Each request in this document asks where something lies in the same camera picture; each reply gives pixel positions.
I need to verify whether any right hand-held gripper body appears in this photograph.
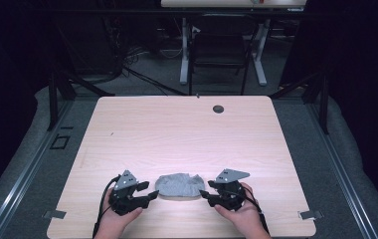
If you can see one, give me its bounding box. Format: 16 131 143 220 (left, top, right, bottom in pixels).
213 167 252 212

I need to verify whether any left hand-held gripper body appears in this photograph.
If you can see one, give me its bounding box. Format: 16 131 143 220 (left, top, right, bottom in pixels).
107 169 145 217

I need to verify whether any person's right hand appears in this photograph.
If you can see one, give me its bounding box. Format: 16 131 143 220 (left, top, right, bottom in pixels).
214 181 273 239

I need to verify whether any person's left hand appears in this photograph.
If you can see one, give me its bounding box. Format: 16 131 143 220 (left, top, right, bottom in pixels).
94 187 144 239

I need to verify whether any grey tape strip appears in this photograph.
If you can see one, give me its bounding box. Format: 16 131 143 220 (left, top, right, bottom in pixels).
42 209 68 220
297 210 324 221

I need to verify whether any black metal stand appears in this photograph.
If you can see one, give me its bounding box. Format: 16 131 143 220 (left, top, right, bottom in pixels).
270 68 330 135
46 64 115 132

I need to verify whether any black chair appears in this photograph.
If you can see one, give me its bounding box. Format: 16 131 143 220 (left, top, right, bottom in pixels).
187 13 262 97

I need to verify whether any white-legged desk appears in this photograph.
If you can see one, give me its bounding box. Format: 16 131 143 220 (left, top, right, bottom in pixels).
160 0 307 88

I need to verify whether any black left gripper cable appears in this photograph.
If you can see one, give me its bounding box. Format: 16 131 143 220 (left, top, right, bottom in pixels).
92 174 121 239

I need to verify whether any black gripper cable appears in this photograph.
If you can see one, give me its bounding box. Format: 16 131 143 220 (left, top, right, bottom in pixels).
92 174 121 239
245 187 271 237

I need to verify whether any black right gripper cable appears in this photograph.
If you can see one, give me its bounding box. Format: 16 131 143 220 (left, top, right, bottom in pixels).
245 187 271 237

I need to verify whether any aluminium floor rail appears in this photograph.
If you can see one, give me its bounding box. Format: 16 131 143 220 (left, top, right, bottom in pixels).
304 99 378 239
0 99 76 239

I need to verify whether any black floor cable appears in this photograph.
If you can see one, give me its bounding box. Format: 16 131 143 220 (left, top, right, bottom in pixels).
121 65 189 98

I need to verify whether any white cable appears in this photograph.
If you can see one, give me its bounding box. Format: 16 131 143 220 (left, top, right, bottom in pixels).
158 46 184 60

